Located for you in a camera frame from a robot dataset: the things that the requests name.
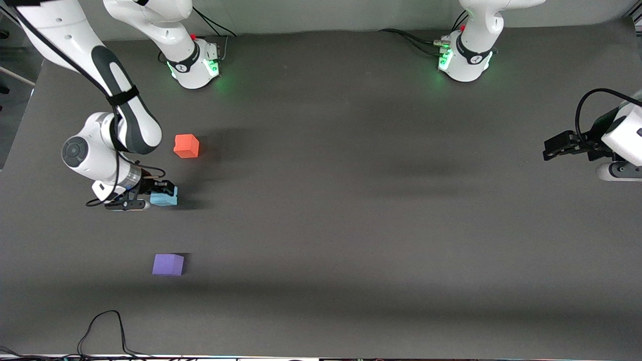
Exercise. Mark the dark gray table mat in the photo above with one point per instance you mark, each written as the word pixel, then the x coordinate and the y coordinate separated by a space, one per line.
pixel 401 240

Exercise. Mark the purple cube block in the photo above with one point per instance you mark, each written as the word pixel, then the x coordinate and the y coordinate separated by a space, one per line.
pixel 168 264

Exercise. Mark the orange cube block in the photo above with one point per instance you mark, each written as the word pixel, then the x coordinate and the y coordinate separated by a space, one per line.
pixel 186 146

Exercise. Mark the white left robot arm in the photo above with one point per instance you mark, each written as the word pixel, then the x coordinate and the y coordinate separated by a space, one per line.
pixel 471 55

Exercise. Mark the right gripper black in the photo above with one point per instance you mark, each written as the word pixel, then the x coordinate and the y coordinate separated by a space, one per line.
pixel 148 186

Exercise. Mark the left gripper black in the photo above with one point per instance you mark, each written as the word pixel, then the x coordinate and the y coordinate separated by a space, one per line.
pixel 593 144

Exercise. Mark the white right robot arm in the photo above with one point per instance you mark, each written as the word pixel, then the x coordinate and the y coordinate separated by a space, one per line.
pixel 80 150

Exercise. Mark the light blue block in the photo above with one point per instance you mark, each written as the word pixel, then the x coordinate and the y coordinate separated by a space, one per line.
pixel 164 200

